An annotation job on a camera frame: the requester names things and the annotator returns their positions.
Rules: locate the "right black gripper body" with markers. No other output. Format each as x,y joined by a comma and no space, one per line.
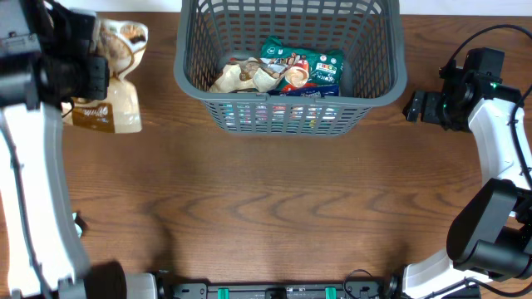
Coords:
429,108

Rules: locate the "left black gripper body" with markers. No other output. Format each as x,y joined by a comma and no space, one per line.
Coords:
96,77

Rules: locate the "brown snack pouch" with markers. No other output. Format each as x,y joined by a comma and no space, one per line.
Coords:
123,44

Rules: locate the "green Nescafe coffee bag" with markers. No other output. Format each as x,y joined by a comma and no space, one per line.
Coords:
301,67

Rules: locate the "light blue wipes packet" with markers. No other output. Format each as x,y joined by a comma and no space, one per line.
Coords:
79,230

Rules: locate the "beige snack pouch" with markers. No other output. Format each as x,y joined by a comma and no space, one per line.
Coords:
259,74

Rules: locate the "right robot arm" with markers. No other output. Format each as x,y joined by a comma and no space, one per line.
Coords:
490,239

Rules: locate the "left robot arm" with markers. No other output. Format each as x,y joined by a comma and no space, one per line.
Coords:
46,256

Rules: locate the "grey plastic basket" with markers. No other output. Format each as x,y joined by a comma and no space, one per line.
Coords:
359,41

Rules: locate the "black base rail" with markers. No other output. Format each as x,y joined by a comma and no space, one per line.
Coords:
363,288

